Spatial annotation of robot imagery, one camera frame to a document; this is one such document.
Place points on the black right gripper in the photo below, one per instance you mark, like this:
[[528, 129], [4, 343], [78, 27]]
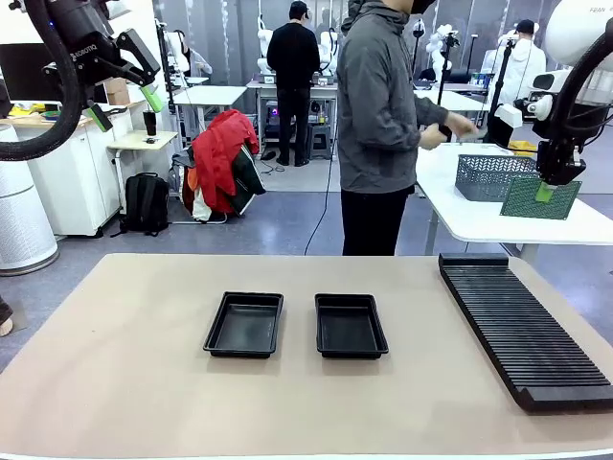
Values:
[[560, 160]]

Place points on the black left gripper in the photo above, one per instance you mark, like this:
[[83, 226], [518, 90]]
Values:
[[86, 43]]

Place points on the green perforated circuit board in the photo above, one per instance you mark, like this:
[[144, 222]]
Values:
[[522, 201]]

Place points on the black plastic ESD tray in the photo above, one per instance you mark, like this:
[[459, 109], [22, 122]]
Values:
[[244, 330], [349, 330]]

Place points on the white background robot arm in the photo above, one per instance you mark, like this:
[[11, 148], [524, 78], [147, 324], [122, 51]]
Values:
[[264, 48], [329, 50], [438, 45]]

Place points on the grey sleeved right forearm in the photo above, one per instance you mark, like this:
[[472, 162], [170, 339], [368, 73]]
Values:
[[431, 112]]

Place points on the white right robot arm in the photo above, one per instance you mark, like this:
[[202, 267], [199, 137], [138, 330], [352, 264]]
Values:
[[574, 29]]

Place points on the gloved right hand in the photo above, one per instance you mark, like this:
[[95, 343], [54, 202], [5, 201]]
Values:
[[462, 125]]

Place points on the gloved left hand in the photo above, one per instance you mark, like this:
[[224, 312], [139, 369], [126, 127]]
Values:
[[435, 138]]

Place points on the brown cardboard box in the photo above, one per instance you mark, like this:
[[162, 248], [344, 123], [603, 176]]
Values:
[[119, 93]]

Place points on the black tumbler with straw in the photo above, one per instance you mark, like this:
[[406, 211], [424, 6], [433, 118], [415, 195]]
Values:
[[150, 122]]

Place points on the black tripod stand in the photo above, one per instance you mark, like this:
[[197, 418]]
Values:
[[500, 81], [445, 62], [166, 72]]

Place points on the yellow plastic bin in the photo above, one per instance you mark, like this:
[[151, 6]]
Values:
[[519, 147]]

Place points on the small wooden side desk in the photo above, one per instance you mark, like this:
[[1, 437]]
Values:
[[139, 140]]

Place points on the grey plastic mesh basket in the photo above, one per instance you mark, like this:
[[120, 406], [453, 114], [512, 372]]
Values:
[[483, 177]]

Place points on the white round-cornered table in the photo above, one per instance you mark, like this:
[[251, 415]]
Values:
[[479, 220]]

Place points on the green bowl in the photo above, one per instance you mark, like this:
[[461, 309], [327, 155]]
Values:
[[50, 115]]

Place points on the seated person grey sweater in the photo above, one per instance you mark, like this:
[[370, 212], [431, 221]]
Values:
[[194, 62]]

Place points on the white background desk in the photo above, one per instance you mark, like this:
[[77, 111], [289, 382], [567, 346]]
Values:
[[211, 94], [450, 98]]

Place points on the white metal chair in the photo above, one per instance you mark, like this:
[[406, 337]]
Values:
[[182, 160]]

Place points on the yellow packet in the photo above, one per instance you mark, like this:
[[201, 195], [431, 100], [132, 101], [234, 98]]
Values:
[[21, 111]]

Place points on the black computer monitor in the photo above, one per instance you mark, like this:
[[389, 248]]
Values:
[[19, 72]]

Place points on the white cabinet wooden top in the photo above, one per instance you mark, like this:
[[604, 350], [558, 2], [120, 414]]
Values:
[[72, 182]]

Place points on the black backpack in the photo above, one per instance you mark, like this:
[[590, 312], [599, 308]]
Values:
[[146, 203]]

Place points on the red jacket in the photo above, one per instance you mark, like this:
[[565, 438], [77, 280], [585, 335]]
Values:
[[220, 153]]

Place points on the person in white jacket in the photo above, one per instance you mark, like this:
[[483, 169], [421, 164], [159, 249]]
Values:
[[527, 67]]

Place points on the black slotted board rack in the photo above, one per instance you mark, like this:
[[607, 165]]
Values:
[[517, 335]]

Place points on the dark green garment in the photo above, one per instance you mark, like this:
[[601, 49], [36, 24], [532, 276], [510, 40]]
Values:
[[249, 177]]

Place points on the white cylindrical air purifier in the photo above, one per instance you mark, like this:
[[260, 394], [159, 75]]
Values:
[[24, 215]]

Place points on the person in black clothes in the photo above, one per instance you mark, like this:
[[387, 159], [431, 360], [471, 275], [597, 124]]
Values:
[[293, 62]]

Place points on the person in grey jacket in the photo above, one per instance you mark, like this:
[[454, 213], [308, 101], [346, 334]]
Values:
[[378, 120]]

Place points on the black stool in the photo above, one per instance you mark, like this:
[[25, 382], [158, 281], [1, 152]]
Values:
[[320, 141]]

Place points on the grey metal workbench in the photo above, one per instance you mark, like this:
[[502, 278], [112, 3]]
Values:
[[330, 91]]

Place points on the beige shoe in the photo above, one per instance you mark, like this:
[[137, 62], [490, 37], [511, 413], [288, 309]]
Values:
[[6, 328]]

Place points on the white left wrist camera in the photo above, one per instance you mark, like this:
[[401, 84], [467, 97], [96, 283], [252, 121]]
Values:
[[117, 8]]

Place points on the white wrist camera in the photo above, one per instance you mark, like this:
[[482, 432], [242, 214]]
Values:
[[117, 8], [507, 115]]

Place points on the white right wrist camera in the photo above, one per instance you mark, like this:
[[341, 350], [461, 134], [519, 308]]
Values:
[[507, 115]]

